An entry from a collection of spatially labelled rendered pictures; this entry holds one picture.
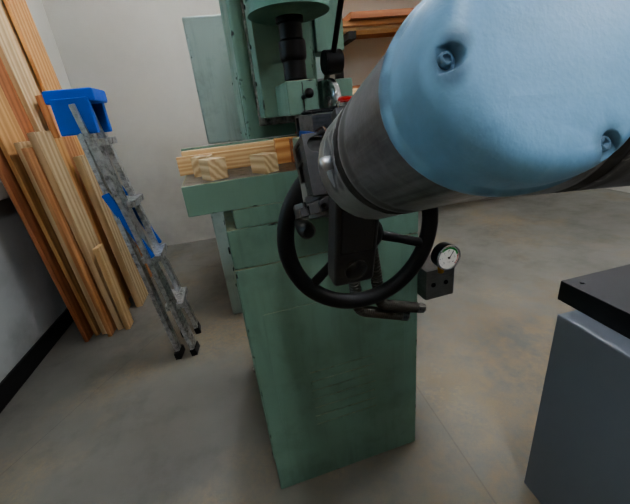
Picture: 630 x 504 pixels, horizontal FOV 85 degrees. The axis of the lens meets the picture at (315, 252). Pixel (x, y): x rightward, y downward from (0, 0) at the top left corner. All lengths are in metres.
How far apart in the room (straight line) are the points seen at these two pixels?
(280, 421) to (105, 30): 2.97
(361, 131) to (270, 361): 0.74
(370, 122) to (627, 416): 0.80
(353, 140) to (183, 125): 3.01
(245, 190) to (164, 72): 2.57
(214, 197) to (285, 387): 0.51
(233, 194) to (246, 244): 0.11
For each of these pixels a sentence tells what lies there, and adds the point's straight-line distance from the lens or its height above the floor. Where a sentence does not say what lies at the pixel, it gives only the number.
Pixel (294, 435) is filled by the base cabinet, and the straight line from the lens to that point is 1.06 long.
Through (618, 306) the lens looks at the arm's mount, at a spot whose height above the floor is 0.60.
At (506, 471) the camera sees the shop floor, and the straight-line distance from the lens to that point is 1.28.
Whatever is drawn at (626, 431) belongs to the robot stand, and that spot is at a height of 0.40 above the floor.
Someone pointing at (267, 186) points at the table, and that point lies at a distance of 0.70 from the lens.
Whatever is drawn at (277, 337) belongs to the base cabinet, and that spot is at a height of 0.52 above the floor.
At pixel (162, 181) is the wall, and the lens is 3.26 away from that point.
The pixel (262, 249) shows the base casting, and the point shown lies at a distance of 0.73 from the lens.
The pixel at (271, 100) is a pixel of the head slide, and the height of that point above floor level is 1.04.
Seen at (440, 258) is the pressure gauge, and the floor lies 0.66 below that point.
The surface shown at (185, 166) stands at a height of 0.92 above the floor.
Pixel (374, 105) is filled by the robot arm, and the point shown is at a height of 1.01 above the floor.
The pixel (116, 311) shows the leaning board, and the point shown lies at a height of 0.11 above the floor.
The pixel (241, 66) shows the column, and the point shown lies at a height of 1.13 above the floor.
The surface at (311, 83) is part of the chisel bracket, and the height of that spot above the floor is 1.06.
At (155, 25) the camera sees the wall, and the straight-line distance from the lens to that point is 3.27.
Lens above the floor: 1.01
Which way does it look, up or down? 22 degrees down
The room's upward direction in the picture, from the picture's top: 6 degrees counter-clockwise
